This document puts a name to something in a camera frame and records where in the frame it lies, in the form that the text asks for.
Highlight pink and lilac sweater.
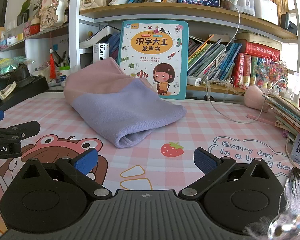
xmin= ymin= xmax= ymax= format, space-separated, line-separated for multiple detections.
xmin=64 ymin=57 xmax=186 ymax=148

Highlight white wristwatch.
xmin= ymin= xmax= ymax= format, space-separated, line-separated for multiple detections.
xmin=0 ymin=81 xmax=17 ymax=100

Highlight black case on left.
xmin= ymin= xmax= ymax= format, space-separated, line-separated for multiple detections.
xmin=0 ymin=76 xmax=49 ymax=111

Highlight iridescent wrapped bundle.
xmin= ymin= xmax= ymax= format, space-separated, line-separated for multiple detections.
xmin=0 ymin=56 xmax=34 ymax=76

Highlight red tassel ornament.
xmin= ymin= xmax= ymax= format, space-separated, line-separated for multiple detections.
xmin=49 ymin=48 xmax=56 ymax=79

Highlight white pen cup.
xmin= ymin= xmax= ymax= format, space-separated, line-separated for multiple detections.
xmin=59 ymin=66 xmax=71 ymax=87

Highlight stack of books on table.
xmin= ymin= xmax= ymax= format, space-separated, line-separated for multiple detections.
xmin=262 ymin=92 xmax=300 ymax=164

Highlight pink plush toy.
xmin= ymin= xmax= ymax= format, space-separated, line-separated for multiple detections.
xmin=244 ymin=85 xmax=270 ymax=113

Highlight white usmile box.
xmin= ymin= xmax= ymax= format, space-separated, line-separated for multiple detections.
xmin=93 ymin=43 xmax=110 ymax=63

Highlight lucky cat figurine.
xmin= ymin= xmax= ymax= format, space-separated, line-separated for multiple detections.
xmin=39 ymin=0 xmax=68 ymax=30

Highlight white power adapter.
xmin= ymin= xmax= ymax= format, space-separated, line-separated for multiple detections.
xmin=187 ymin=76 xmax=202 ymax=87

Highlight red dictionary books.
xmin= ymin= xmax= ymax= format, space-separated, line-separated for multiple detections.
xmin=232 ymin=39 xmax=281 ymax=87

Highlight colourful bead bouquet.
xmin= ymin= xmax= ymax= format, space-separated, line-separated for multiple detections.
xmin=255 ymin=58 xmax=288 ymax=90

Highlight leaning row of blue books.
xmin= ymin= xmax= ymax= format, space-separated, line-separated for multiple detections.
xmin=187 ymin=37 xmax=242 ymax=81

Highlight teal children's picture book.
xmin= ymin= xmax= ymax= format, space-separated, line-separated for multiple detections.
xmin=117 ymin=19 xmax=189 ymax=100

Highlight white storage box on shelf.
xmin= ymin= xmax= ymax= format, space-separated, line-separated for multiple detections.
xmin=254 ymin=0 xmax=278 ymax=25

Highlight white bookshelf frame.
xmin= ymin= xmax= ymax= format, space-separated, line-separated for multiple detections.
xmin=68 ymin=0 xmax=300 ymax=98

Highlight white charging cable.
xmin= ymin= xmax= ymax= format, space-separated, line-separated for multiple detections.
xmin=205 ymin=0 xmax=289 ymax=124

